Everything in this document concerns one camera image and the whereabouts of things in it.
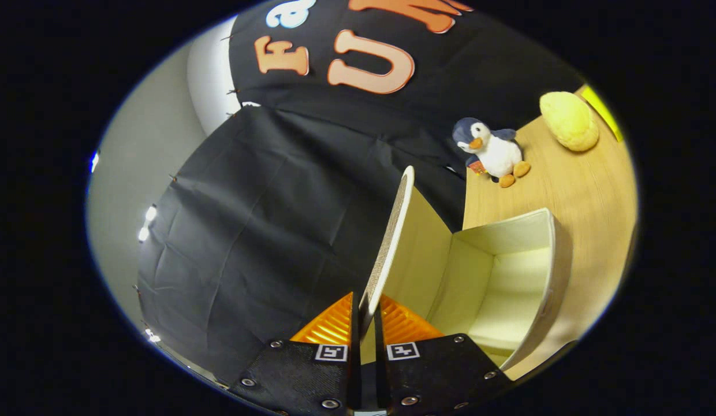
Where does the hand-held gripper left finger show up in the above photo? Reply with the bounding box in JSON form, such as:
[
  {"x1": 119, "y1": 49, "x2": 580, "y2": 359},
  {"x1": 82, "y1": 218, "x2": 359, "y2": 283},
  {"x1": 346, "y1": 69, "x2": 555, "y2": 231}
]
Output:
[{"x1": 227, "y1": 291, "x2": 362, "y2": 416}]

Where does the blue white penguin plush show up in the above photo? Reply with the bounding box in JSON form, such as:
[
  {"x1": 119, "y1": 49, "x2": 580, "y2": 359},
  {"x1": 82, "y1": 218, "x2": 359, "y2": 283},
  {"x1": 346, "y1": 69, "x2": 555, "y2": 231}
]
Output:
[{"x1": 452, "y1": 117, "x2": 532, "y2": 188}]

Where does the yellow book with red circle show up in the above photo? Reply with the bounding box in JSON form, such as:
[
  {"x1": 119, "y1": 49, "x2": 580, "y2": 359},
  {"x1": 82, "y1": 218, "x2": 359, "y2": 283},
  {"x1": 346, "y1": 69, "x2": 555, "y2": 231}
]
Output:
[{"x1": 582, "y1": 85, "x2": 624, "y2": 143}]

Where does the yellow bun plush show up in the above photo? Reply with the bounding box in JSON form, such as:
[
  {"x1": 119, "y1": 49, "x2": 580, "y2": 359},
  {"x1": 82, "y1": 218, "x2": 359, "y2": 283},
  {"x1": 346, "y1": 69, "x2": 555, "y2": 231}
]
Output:
[{"x1": 539, "y1": 91, "x2": 600, "y2": 153}]

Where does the cream fabric storage box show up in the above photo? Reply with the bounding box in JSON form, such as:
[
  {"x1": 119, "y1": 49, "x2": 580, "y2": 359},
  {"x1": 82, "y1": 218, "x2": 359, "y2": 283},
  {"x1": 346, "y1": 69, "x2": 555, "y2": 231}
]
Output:
[{"x1": 358, "y1": 165, "x2": 573, "y2": 372}]

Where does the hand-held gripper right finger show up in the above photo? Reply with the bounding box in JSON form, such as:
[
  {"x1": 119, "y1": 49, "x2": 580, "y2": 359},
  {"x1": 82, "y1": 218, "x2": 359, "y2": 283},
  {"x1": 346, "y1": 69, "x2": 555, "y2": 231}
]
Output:
[{"x1": 374, "y1": 294, "x2": 516, "y2": 416}]

